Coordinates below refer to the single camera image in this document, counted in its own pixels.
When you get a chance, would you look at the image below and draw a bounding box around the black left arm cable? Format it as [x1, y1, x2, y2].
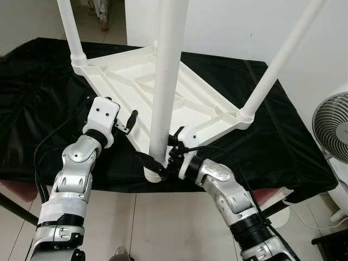
[33, 95, 93, 204]

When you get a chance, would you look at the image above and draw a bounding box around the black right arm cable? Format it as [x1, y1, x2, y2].
[182, 142, 300, 261]

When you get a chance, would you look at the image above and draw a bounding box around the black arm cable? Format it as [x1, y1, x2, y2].
[33, 95, 93, 204]
[182, 142, 300, 261]

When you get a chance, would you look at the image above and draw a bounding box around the black storage rack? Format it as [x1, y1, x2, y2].
[311, 231, 348, 261]

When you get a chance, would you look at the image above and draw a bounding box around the patterned hanging cloth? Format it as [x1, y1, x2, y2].
[90, 0, 111, 25]

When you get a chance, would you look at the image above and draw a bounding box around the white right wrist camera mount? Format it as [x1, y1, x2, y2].
[175, 126, 203, 180]

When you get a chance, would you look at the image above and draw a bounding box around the grey robot leg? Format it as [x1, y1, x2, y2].
[110, 246, 132, 261]

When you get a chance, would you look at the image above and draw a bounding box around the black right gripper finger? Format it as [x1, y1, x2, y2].
[135, 152, 166, 170]

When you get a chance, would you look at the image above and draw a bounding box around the black table leg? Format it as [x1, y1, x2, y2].
[260, 197, 297, 219]
[0, 191, 39, 226]

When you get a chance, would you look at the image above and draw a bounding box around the white pedestal fan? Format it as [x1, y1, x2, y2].
[265, 90, 348, 229]

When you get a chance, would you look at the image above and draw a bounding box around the white plastic table leg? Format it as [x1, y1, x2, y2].
[56, 0, 89, 67]
[143, 0, 190, 183]
[235, 0, 327, 125]

